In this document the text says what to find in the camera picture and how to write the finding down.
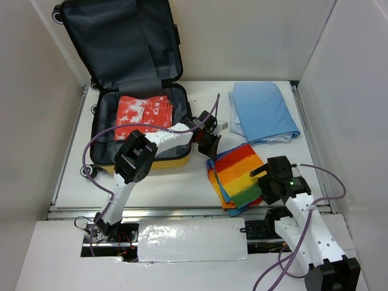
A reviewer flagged rainbow striped cloth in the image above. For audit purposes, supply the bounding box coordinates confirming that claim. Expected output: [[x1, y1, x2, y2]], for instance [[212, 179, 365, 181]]
[[206, 143, 264, 217]]

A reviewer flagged red white patterned cloth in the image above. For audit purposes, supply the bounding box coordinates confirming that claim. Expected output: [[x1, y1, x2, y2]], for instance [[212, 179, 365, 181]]
[[116, 95, 173, 128]]

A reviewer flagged light blue shirt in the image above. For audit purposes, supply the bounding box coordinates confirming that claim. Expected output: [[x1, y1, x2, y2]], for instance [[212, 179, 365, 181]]
[[229, 82, 301, 146]]

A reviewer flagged yellow suitcase with grey lining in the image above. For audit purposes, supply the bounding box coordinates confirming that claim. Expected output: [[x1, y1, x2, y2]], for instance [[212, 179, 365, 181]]
[[52, 1, 192, 177]]

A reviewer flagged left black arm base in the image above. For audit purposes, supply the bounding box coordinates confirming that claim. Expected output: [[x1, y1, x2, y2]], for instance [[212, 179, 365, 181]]
[[74, 216, 139, 263]]

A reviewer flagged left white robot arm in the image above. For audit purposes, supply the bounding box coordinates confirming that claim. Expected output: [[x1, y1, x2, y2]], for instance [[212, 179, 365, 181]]
[[94, 111, 221, 242]]

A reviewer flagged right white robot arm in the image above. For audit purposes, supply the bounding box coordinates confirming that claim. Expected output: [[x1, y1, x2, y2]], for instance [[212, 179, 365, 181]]
[[250, 156, 361, 290]]

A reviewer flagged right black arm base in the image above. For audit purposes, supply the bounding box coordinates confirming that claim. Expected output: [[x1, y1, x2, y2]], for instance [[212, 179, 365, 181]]
[[239, 207, 293, 254]]

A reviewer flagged white foil cover sheet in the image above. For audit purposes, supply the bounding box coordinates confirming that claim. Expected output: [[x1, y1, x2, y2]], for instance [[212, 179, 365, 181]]
[[137, 218, 248, 263]]

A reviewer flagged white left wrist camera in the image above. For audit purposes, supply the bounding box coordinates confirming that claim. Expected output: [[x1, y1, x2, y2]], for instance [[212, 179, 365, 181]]
[[216, 120, 229, 132]]

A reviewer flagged aluminium front rail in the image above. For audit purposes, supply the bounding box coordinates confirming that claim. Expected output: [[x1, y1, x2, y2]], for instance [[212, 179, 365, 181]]
[[45, 204, 338, 221]]

